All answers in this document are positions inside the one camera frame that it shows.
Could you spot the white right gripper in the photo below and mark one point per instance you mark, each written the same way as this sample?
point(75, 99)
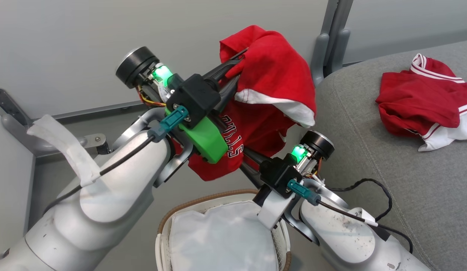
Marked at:
point(275, 209)

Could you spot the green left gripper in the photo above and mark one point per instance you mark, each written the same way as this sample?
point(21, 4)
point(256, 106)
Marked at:
point(207, 141)

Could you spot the red Bulls print jersey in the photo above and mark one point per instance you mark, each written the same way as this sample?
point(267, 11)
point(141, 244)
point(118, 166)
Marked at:
point(271, 67)

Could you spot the red garment white striped trim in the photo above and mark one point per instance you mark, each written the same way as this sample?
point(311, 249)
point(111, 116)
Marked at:
point(417, 98)

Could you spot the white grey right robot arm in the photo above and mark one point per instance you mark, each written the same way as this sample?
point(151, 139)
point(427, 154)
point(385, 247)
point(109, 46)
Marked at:
point(342, 241)

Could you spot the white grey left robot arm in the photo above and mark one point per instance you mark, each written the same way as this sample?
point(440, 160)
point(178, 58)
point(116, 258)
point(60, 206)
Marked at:
point(117, 195)

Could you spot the grey fabric sofa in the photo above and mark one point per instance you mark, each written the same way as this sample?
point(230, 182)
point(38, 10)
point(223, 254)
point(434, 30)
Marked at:
point(425, 180)

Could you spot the white basket brown rim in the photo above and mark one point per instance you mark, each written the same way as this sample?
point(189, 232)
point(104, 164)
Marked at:
point(160, 241)

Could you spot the black caster wheel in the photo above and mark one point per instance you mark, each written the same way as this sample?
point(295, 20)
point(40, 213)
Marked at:
point(103, 147)

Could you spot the grey partition foot tube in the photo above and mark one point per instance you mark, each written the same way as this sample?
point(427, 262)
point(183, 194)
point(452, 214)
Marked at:
point(38, 145)

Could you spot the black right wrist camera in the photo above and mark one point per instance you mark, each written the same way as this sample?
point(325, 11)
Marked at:
point(280, 175)

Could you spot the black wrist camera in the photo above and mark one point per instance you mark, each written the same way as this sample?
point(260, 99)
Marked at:
point(280, 175)
point(196, 98)

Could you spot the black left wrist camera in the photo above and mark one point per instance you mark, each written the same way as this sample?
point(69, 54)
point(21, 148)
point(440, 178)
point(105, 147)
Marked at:
point(196, 98)

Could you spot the grey double partition post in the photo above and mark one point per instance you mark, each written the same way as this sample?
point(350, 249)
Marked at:
point(333, 41)

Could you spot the grey partition bottom rail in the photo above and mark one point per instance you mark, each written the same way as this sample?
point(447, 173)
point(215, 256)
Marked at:
point(98, 110)

